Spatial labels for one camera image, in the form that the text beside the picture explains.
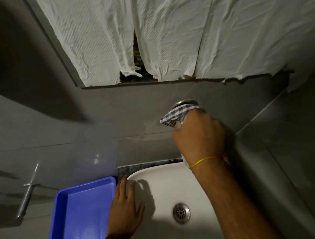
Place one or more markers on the person's left thumb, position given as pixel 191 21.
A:
pixel 140 211

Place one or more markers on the blue white checkered cloth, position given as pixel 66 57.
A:
pixel 177 115

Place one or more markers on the chrome wall faucet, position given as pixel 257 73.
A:
pixel 184 101

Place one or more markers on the person's left middle finger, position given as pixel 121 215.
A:
pixel 122 187

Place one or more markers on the white paper towel sheet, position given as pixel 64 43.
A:
pixel 258 37
pixel 167 37
pixel 91 37

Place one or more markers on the white ceramic sink basin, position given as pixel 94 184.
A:
pixel 162 187

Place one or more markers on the person's right forearm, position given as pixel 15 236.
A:
pixel 228 199

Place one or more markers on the metal sink drain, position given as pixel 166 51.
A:
pixel 181 213

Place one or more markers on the grey framed mirror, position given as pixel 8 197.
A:
pixel 125 78

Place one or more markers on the yellow wrist thread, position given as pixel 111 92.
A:
pixel 200 161

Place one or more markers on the person's right thumb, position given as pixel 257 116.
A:
pixel 176 130

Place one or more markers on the person's left hand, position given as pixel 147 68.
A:
pixel 124 216

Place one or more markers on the blue plastic tray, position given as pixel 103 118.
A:
pixel 81 211

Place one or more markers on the person's right hand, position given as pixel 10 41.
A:
pixel 199 135

